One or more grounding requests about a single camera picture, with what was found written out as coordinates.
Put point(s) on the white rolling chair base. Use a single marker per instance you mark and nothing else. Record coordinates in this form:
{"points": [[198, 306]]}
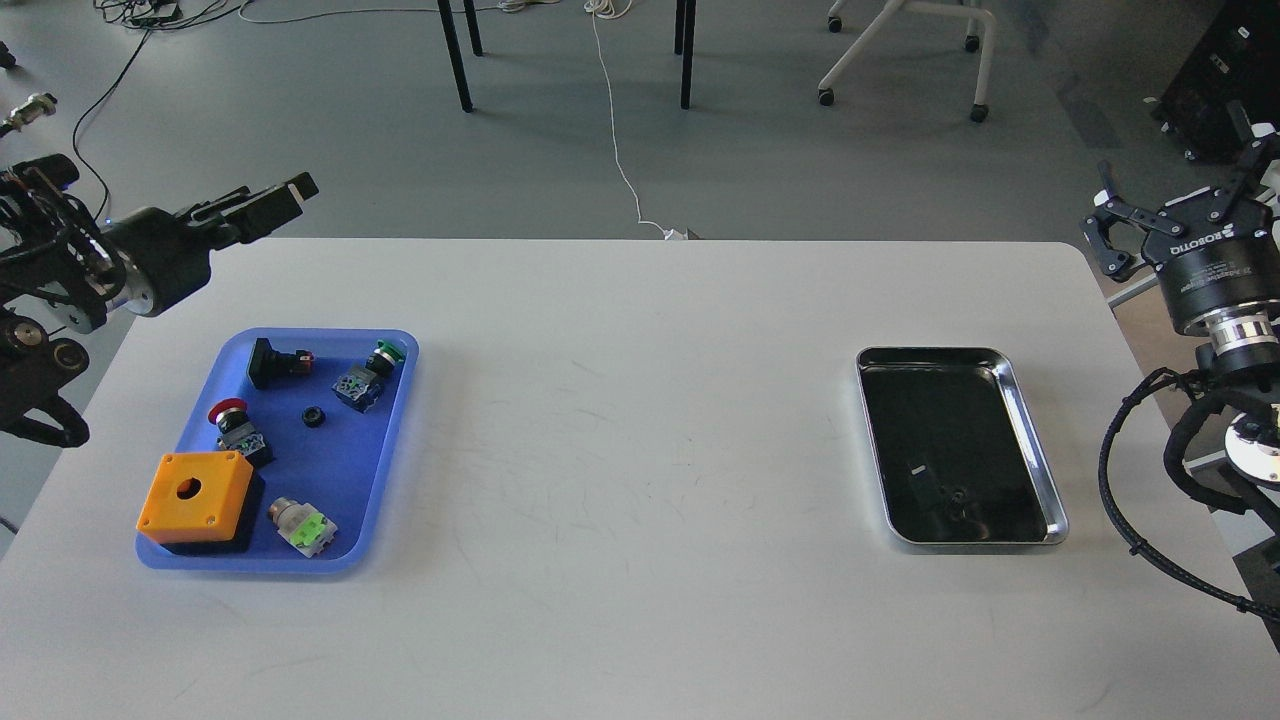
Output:
{"points": [[883, 53]]}

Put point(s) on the blue plastic tray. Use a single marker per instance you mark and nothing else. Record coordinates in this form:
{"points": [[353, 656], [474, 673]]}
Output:
{"points": [[341, 467]]}

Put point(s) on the black selector switch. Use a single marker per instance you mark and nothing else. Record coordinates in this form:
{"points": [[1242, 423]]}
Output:
{"points": [[267, 364]]}

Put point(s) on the red mushroom push button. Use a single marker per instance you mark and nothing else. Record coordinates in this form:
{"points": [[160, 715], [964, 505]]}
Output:
{"points": [[238, 433]]}

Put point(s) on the green push button switch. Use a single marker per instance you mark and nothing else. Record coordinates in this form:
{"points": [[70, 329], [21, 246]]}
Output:
{"points": [[363, 383]]}

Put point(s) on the grey green contact switch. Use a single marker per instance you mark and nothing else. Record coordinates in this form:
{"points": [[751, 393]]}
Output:
{"points": [[302, 526]]}

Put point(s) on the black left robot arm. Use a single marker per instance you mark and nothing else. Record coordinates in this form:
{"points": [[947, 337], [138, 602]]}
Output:
{"points": [[83, 271]]}

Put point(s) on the shiny metal tray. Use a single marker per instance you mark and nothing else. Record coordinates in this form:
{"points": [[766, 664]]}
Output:
{"points": [[940, 417]]}

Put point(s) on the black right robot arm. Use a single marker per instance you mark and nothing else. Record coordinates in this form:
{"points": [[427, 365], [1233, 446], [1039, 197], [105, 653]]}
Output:
{"points": [[1222, 451]]}

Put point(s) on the orange industrial button box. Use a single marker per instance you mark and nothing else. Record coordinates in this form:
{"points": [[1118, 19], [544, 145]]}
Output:
{"points": [[202, 503]]}

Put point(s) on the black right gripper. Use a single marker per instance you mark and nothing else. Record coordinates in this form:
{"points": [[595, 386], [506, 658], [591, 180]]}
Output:
{"points": [[1211, 266]]}

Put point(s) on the black equipment case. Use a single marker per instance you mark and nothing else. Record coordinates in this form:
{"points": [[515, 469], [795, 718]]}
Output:
{"points": [[1235, 60]]}

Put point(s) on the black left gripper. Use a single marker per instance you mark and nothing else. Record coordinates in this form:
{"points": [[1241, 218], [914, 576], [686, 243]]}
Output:
{"points": [[166, 258]]}

